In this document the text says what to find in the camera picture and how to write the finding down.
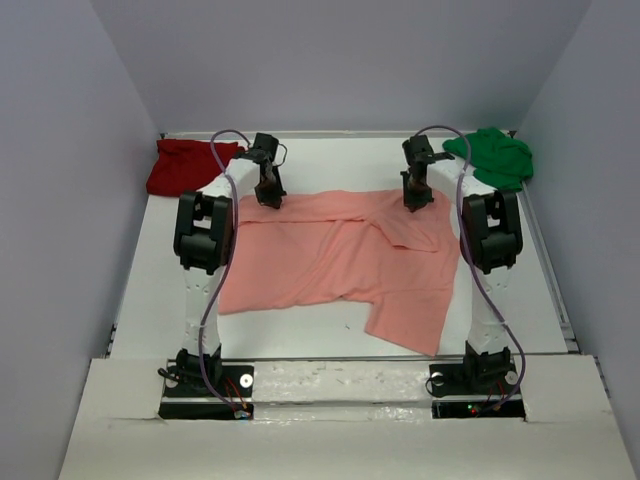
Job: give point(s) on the green crumpled t shirt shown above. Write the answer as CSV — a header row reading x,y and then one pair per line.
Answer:
x,y
499,160

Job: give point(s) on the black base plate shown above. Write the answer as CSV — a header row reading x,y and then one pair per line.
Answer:
x,y
454,397
188,398

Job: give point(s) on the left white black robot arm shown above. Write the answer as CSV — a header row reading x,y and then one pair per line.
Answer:
x,y
205,236

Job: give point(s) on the pink t shirt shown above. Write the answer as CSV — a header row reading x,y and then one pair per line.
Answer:
x,y
354,246

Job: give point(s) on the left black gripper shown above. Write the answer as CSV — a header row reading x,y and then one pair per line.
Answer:
x,y
273,199

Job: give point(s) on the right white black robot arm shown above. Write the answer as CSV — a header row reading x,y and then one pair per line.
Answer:
x,y
490,241

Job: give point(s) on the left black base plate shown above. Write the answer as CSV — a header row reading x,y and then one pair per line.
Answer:
x,y
188,398

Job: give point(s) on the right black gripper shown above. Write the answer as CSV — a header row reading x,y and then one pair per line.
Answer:
x,y
413,201

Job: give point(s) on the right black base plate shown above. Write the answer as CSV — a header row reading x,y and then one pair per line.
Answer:
x,y
454,397

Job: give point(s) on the red folded t shirt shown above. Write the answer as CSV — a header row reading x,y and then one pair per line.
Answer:
x,y
182,165

